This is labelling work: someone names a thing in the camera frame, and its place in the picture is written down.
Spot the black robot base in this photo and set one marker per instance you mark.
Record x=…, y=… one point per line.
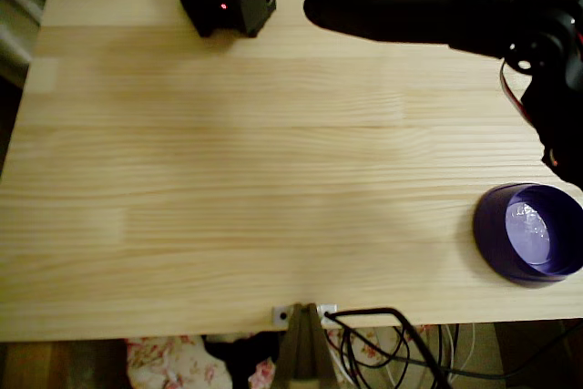
x=218, y=6

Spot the black cloth bundle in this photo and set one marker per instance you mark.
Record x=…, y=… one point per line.
x=237, y=357

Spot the floral cloth under table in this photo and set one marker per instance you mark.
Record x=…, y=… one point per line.
x=173, y=361

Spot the metal table clamp bracket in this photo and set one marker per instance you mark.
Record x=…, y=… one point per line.
x=303, y=352

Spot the purple plastic bowl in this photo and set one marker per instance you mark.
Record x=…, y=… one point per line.
x=489, y=234

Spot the silver metal bracket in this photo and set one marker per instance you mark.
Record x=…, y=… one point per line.
x=277, y=311

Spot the grey pleated curtain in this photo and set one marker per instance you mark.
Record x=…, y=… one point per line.
x=18, y=6

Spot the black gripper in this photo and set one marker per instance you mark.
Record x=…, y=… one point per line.
x=561, y=158

